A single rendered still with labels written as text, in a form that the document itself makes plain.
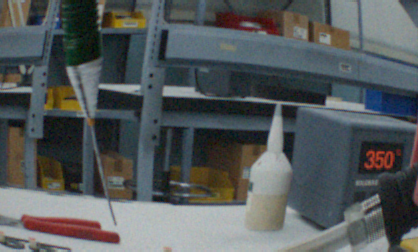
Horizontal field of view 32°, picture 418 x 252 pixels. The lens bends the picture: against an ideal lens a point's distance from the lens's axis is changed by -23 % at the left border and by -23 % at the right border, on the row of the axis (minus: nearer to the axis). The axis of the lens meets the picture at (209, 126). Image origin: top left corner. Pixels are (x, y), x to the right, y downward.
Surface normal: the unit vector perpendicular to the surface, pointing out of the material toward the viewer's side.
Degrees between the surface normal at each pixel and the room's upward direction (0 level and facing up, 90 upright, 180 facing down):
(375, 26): 90
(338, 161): 90
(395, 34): 90
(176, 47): 90
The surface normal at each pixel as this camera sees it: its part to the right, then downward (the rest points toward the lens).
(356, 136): 0.21, 0.09
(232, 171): -0.87, -0.02
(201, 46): 0.45, 0.11
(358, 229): -0.11, 0.06
